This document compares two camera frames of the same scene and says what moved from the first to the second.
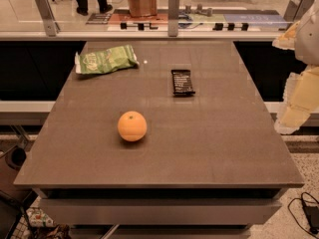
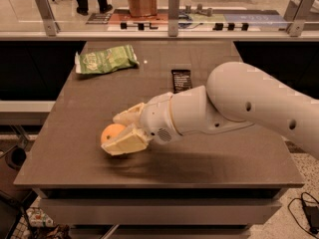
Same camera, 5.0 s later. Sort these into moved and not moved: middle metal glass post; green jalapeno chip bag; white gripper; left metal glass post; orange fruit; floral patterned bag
Moved: orange fruit; white gripper
Not moved: middle metal glass post; floral patterned bag; green jalapeno chip bag; left metal glass post
